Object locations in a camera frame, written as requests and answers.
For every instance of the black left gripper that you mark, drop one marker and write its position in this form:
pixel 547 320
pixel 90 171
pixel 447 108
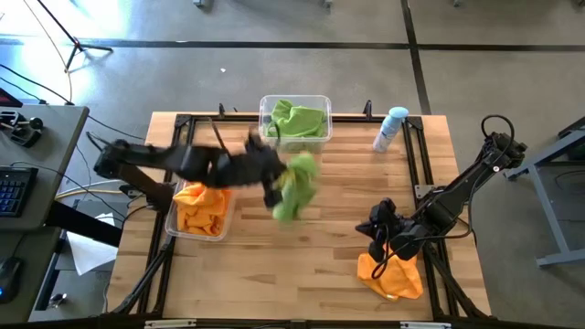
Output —
pixel 256 166

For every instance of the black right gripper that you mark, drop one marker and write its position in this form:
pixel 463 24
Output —
pixel 388 228

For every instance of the large green microfiber towel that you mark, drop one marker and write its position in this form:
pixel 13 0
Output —
pixel 308 121

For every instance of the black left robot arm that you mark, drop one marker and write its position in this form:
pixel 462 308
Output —
pixel 151 157

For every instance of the silver corner plate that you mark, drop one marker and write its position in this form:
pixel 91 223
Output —
pixel 422 191

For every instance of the white spray bottle blue cap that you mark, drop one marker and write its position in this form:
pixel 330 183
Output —
pixel 388 130

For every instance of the clear plastic bin white label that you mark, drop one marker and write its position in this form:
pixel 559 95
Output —
pixel 169 226

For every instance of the black desk beam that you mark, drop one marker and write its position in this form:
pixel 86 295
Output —
pixel 87 226

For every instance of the white paper sheet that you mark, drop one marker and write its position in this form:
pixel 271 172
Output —
pixel 87 256

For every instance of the light grey desk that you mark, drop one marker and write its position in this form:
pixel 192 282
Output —
pixel 55 137

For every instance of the black tripod stand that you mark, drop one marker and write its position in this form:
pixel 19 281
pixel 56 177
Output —
pixel 75 42

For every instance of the small metal caster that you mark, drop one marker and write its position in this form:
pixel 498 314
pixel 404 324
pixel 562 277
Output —
pixel 58 300

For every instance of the black clamp device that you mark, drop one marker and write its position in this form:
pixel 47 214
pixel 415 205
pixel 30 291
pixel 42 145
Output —
pixel 25 132

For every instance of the black keyboard blue backlight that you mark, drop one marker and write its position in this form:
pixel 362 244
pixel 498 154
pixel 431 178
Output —
pixel 16 192

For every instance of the dark grey desk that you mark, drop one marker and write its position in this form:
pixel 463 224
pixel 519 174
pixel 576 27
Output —
pixel 32 274

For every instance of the red black box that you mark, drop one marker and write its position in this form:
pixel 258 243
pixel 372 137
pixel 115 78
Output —
pixel 8 98

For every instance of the black computer mouse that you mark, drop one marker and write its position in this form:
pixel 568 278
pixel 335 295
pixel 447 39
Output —
pixel 9 281

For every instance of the black aluminium table frame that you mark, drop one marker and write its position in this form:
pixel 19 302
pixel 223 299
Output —
pixel 237 118

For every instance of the black frame clamp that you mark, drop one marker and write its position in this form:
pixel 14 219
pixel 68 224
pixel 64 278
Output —
pixel 221 112
pixel 368 109

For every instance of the silver aluminium bracket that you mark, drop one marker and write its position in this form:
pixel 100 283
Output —
pixel 425 325
pixel 169 324

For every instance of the grey metal table frame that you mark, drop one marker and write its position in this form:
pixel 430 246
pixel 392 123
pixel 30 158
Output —
pixel 546 201

